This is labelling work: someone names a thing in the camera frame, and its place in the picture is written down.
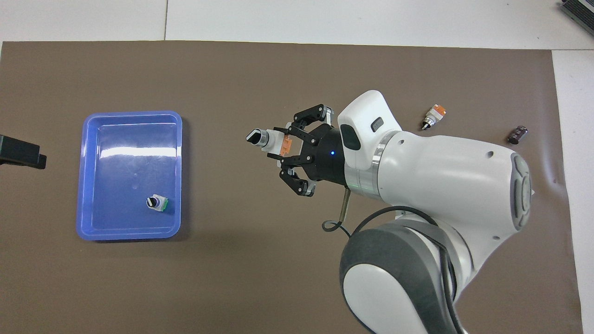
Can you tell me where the grey ribbed device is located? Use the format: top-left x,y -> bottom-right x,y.
559,0 -> 594,35

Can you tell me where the white rotary switch orange base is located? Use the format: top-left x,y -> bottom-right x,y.
420,105 -> 447,130
245,128 -> 293,158

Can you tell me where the white rotary switch green base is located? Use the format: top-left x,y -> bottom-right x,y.
146,195 -> 169,213

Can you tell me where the brown table mat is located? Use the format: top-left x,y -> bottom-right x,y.
0,41 -> 584,334

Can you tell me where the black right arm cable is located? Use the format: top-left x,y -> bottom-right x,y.
323,188 -> 460,334

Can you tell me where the blue plastic tray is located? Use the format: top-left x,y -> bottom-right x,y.
76,110 -> 183,242

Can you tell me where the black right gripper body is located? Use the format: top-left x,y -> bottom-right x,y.
301,125 -> 349,188

